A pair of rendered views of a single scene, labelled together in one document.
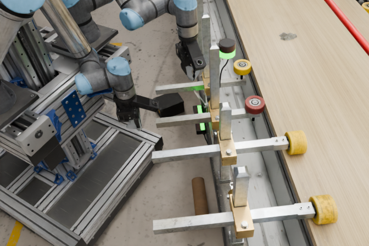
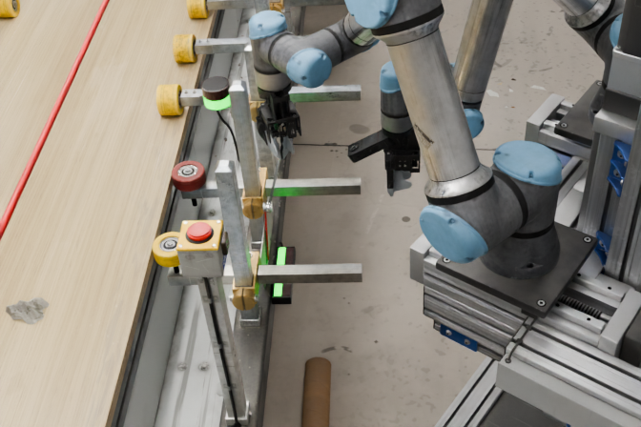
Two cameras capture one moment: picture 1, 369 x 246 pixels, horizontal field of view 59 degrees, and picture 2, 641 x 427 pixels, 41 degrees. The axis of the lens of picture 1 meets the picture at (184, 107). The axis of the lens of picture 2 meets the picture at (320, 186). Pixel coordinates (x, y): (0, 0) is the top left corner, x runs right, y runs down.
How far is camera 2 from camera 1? 2.55 m
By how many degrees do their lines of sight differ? 94
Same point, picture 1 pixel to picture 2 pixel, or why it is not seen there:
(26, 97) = (572, 123)
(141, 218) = (438, 399)
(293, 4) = not seen: outside the picture
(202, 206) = (314, 383)
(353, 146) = (96, 111)
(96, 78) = not seen: hidden behind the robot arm
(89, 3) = not seen: hidden behind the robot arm
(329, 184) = (157, 80)
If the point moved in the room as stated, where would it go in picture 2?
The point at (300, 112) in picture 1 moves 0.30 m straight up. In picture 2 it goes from (129, 153) to (102, 50)
